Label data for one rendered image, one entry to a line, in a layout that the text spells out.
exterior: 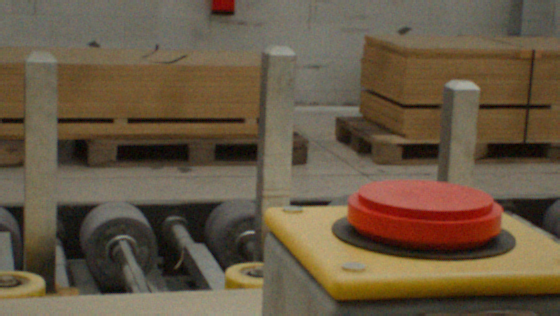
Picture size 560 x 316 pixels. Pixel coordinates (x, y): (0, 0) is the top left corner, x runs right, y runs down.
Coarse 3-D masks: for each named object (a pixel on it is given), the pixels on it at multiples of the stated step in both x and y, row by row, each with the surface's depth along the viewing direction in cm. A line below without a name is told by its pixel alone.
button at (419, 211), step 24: (360, 192) 31; (384, 192) 31; (408, 192) 31; (432, 192) 31; (456, 192) 31; (480, 192) 31; (360, 216) 30; (384, 216) 29; (408, 216) 29; (432, 216) 29; (456, 216) 29; (480, 216) 30; (384, 240) 30; (408, 240) 29; (432, 240) 29; (456, 240) 29; (480, 240) 30
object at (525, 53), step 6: (474, 36) 739; (480, 36) 740; (528, 48) 671; (522, 54) 666; (528, 54) 667; (534, 54) 668; (540, 54) 669; (528, 90) 671; (528, 96) 672; (528, 102) 673; (528, 108) 674; (528, 114) 674
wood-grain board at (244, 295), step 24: (0, 312) 120; (24, 312) 120; (48, 312) 120; (72, 312) 121; (96, 312) 121; (120, 312) 121; (144, 312) 121; (168, 312) 122; (192, 312) 122; (216, 312) 122; (240, 312) 123
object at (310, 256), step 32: (288, 224) 32; (320, 224) 32; (512, 224) 33; (288, 256) 31; (320, 256) 29; (352, 256) 29; (384, 256) 29; (416, 256) 29; (448, 256) 29; (480, 256) 29; (512, 256) 29; (544, 256) 30; (288, 288) 31; (320, 288) 28; (352, 288) 27; (384, 288) 27; (416, 288) 27; (448, 288) 28; (480, 288) 28; (512, 288) 28; (544, 288) 28
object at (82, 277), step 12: (72, 264) 191; (84, 264) 192; (156, 264) 195; (72, 276) 185; (84, 276) 185; (156, 276) 187; (84, 288) 179; (96, 288) 180; (156, 288) 181; (168, 288) 182
